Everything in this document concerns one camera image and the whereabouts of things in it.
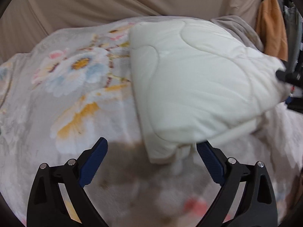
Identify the cream quilted jacket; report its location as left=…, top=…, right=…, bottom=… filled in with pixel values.
left=129, top=19, right=290, bottom=164

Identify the orange hanging garment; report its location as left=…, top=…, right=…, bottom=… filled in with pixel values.
left=256, top=0, right=288, bottom=61

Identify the grey floral fleece blanket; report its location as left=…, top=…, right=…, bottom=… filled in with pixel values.
left=1, top=16, right=302, bottom=226

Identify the beige fabric backdrop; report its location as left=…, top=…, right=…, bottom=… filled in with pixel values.
left=1, top=0, right=261, bottom=61

